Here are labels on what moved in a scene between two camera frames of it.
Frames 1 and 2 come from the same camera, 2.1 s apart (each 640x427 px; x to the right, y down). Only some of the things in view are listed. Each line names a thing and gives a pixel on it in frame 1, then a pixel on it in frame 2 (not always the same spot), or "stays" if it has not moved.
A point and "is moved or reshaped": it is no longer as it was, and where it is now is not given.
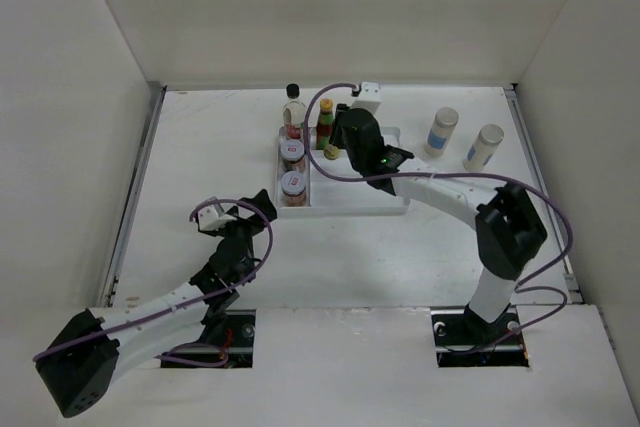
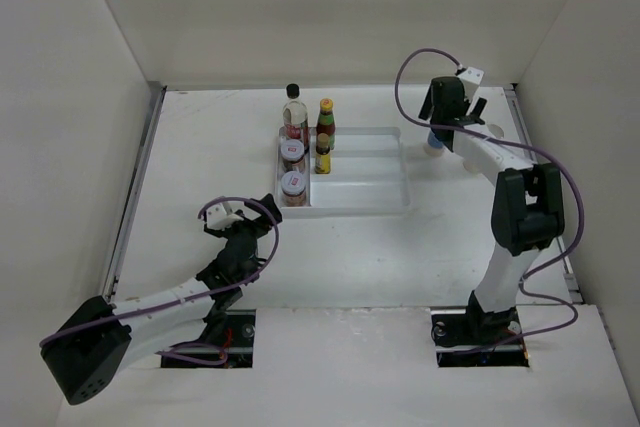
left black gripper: x=261 y=200 stays
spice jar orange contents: x=293 y=185 stays
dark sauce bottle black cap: x=294 y=112 stays
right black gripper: x=337 y=136 → x=428 y=109
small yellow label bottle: x=331 y=152 is moved or reshaped
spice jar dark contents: x=292 y=153 stays
